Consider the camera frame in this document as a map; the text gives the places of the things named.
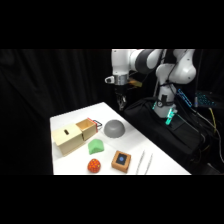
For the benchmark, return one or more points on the grey bowl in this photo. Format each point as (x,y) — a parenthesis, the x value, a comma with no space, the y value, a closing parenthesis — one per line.
(114,128)

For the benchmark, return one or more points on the small green light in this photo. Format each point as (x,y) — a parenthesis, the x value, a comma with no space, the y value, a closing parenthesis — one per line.
(170,116)

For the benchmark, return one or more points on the black robot stand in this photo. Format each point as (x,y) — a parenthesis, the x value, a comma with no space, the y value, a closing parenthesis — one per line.
(160,128)

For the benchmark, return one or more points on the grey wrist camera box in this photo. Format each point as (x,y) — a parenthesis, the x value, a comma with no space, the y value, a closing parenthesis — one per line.
(109,79)

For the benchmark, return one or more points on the wooden block with blue circle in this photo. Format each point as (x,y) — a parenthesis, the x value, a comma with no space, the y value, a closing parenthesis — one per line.
(121,160)

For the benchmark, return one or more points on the wooden box with slot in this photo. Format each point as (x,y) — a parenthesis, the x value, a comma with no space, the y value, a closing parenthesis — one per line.
(67,137)

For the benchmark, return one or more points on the cyan lit device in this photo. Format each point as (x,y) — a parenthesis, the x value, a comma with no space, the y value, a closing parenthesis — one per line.
(205,99)

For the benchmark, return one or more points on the red and black frame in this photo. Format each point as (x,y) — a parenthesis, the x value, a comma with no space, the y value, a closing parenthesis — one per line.
(97,123)

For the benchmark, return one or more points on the red ball with yellow dots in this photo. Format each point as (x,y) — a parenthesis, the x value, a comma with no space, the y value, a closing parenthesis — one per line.
(94,165)

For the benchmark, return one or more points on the yellow wrist mount piece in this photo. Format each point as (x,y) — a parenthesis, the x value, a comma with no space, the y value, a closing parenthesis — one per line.
(135,82)

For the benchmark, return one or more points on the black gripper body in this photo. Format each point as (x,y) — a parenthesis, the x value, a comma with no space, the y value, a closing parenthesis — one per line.
(120,89)

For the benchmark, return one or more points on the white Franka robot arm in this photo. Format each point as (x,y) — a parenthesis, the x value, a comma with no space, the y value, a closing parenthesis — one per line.
(180,68)

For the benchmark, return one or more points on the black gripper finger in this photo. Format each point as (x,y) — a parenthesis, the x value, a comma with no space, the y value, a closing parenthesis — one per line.
(118,101)
(123,102)

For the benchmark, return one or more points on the thin metal rod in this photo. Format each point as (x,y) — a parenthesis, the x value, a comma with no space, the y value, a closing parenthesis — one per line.
(148,163)

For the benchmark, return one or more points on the black curtain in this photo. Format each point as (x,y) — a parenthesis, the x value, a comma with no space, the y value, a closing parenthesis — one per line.
(36,106)

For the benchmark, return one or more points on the blue lit strip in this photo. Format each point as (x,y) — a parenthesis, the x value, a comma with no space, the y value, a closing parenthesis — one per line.
(185,97)

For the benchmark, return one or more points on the green block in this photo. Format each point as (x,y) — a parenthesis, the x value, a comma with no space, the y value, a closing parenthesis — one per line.
(95,147)

